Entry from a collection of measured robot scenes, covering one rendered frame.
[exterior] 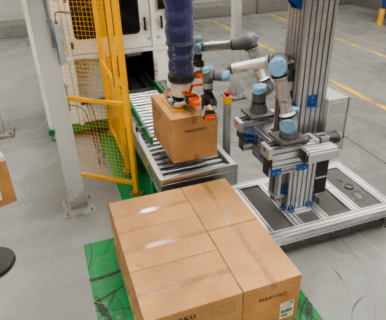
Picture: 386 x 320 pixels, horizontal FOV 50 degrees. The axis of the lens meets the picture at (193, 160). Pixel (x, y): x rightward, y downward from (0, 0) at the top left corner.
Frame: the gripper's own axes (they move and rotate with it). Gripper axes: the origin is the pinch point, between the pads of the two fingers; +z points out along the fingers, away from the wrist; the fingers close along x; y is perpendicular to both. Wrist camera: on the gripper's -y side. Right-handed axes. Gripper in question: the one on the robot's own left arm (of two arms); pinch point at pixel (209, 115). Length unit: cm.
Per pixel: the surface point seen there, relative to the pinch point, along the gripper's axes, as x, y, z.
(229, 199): -10, -15, 67
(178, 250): 46, -56, 68
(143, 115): 10, 171, 66
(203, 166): -11, 43, 69
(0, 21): 185, 912, 76
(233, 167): -31, 22, 63
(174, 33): 7, 50, -49
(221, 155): -30, 46, 63
